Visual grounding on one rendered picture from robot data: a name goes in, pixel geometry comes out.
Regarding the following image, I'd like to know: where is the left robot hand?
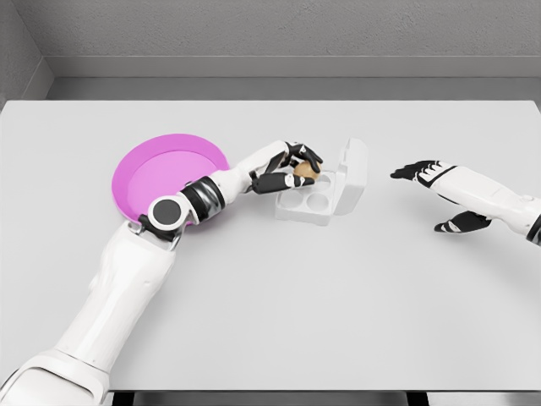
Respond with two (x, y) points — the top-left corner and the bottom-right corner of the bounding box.
(235, 140), (324, 196)

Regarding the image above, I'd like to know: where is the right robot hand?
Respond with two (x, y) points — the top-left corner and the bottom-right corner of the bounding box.
(389, 160), (499, 233)

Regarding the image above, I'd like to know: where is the brown egg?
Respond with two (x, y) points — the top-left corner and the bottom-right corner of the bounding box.
(293, 160), (323, 180)

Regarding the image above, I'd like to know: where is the white egg box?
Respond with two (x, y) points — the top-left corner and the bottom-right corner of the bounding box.
(274, 136), (369, 228)

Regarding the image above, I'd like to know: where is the pink round plate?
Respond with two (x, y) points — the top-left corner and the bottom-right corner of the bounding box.
(111, 133), (232, 225)

